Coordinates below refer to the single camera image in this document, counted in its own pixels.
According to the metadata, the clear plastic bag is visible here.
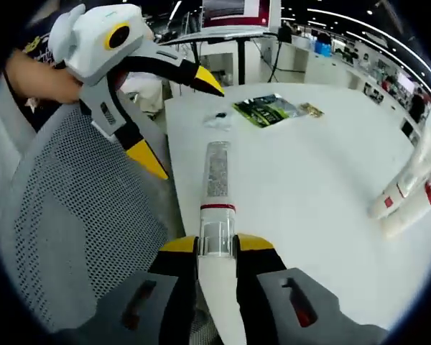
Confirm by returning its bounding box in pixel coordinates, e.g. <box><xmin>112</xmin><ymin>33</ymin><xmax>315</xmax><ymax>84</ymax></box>
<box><xmin>202</xmin><ymin>111</ymin><xmax>235</xmax><ymax>131</ymax></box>

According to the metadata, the white laptop red screen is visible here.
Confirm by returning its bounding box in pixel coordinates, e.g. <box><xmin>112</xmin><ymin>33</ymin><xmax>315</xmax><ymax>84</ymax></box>
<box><xmin>200</xmin><ymin>0</ymin><xmax>274</xmax><ymax>29</ymax></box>

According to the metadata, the gold snack packet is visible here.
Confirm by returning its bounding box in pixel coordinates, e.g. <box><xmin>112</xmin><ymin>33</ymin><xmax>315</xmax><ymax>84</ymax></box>
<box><xmin>297</xmin><ymin>101</ymin><xmax>325</xmax><ymax>119</ymax></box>

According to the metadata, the long white counter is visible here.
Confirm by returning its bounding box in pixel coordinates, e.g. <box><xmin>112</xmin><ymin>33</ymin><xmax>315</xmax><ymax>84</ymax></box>
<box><xmin>290</xmin><ymin>35</ymin><xmax>431</xmax><ymax>144</ymax></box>

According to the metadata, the grey mesh chair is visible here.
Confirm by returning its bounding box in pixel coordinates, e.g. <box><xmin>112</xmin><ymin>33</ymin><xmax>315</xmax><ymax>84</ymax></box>
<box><xmin>0</xmin><ymin>80</ymin><xmax>190</xmax><ymax>335</ymax></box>

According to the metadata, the wall screen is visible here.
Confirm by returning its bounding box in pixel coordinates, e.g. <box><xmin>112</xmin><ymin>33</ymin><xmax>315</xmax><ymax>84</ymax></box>
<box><xmin>397</xmin><ymin>71</ymin><xmax>416</xmax><ymax>93</ymax></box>

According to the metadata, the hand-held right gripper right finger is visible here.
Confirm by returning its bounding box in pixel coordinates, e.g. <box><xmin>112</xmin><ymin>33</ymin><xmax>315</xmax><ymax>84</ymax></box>
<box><xmin>234</xmin><ymin>232</ymin><xmax>387</xmax><ymax>345</ymax></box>

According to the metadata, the black laptop cable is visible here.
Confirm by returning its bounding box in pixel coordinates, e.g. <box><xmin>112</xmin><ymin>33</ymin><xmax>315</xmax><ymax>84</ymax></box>
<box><xmin>260</xmin><ymin>32</ymin><xmax>287</xmax><ymax>84</ymax></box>

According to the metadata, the green black packet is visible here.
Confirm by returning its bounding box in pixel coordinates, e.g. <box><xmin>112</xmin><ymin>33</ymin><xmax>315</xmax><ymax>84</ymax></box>
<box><xmin>232</xmin><ymin>93</ymin><xmax>300</xmax><ymax>129</ymax></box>

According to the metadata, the white bundle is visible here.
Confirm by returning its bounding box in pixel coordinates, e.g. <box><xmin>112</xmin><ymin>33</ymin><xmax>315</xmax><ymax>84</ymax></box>
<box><xmin>124</xmin><ymin>71</ymin><xmax>166</xmax><ymax>116</ymax></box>

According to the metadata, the small laptop stand table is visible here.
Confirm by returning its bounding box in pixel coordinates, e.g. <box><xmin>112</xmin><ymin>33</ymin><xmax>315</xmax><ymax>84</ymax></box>
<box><xmin>157</xmin><ymin>27</ymin><xmax>279</xmax><ymax>87</ymax></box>

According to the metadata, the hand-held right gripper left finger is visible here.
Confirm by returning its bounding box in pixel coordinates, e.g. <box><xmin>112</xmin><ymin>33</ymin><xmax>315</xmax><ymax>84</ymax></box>
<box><xmin>52</xmin><ymin>235</ymin><xmax>199</xmax><ymax>345</ymax></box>

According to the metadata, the blue water barrel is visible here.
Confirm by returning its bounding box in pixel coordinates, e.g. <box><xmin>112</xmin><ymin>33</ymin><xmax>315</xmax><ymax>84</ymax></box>
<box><xmin>314</xmin><ymin>33</ymin><xmax>334</xmax><ymax>58</ymax></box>

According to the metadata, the white bottle clear cap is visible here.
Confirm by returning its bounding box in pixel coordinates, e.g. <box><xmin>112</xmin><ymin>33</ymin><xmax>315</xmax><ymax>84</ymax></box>
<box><xmin>383</xmin><ymin>168</ymin><xmax>431</xmax><ymax>241</ymax></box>
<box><xmin>367</xmin><ymin>136</ymin><xmax>431</xmax><ymax>221</ymax></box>

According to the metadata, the white skincare tube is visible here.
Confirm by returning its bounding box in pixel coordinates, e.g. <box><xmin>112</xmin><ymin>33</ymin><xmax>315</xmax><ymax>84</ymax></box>
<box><xmin>197</xmin><ymin>141</ymin><xmax>238</xmax><ymax>257</ymax></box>

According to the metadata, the person's left hand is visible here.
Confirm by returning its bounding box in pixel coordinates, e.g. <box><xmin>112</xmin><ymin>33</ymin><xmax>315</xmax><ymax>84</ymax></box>
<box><xmin>35</xmin><ymin>59</ymin><xmax>84</xmax><ymax>106</ymax></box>

